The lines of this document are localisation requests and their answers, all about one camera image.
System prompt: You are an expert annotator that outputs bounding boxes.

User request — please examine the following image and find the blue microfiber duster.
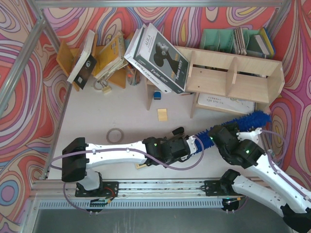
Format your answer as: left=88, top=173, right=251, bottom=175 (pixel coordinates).
left=196, top=110, right=271, bottom=149

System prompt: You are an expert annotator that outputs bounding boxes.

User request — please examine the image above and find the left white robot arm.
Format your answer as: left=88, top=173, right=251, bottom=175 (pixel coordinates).
left=61, top=136, right=197, bottom=191

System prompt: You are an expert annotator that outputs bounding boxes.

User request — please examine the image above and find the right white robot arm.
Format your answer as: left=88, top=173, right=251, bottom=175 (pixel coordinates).
left=208, top=123, right=311, bottom=233

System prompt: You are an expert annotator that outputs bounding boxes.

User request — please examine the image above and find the light wooden bookshelf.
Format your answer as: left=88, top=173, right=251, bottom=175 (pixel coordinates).
left=145, top=46, right=285, bottom=128

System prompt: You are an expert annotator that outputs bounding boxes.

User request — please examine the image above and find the black white stapler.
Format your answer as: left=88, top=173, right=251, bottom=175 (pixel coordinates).
left=172, top=127, right=185, bottom=136

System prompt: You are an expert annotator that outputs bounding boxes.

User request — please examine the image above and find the spiral notebook with drawings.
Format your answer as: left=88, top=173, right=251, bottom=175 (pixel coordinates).
left=197, top=94, right=256, bottom=115

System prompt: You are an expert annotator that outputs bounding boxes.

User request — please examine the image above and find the yellow blue calculator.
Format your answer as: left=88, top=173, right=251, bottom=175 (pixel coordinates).
left=135, top=164, right=147, bottom=169

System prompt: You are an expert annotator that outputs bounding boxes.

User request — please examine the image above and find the yellow sticky note pad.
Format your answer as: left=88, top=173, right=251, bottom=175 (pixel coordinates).
left=157, top=109, right=168, bottom=121

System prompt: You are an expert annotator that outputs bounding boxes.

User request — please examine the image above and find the blue pencil sharpener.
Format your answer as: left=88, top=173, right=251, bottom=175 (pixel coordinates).
left=153, top=91, right=161, bottom=100

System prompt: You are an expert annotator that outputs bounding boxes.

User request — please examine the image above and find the clear tape roll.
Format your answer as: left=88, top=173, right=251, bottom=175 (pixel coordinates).
left=106, top=128, right=124, bottom=144

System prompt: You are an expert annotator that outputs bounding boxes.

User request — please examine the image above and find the pencil cup with pencils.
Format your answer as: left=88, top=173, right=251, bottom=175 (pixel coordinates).
left=126, top=68, right=140, bottom=86

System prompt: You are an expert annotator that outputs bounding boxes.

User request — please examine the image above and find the white Cioklade book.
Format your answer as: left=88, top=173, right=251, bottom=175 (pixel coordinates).
left=124, top=24, right=172, bottom=93

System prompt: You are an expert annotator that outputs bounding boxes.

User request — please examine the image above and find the green plastic desk organizer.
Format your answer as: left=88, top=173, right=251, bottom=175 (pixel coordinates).
left=199, top=27, right=269, bottom=59

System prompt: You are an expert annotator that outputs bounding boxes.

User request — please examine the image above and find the black white Twins story book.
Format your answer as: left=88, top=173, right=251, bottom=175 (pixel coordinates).
left=136, top=23, right=190, bottom=94

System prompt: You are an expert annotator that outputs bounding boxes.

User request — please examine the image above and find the blue grey book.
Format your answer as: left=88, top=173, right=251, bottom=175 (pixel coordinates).
left=254, top=27, right=276, bottom=59

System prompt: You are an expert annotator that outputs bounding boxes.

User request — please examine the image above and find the yellow worn book stack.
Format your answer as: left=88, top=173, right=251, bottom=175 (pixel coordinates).
left=94, top=31, right=128, bottom=80

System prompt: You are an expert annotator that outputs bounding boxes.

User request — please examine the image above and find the black white paperback book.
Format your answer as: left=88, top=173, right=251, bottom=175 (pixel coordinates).
left=67, top=30, right=97, bottom=89

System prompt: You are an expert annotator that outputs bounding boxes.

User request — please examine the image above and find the orange wooden book stand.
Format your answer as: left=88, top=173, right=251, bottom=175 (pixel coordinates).
left=56, top=30, right=129, bottom=92

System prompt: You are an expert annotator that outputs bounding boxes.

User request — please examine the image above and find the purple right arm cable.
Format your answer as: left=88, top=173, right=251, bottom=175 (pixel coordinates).
left=261, top=130, right=311, bottom=200

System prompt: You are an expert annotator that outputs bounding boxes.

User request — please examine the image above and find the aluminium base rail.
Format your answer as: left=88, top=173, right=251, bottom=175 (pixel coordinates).
left=31, top=178, right=268, bottom=197

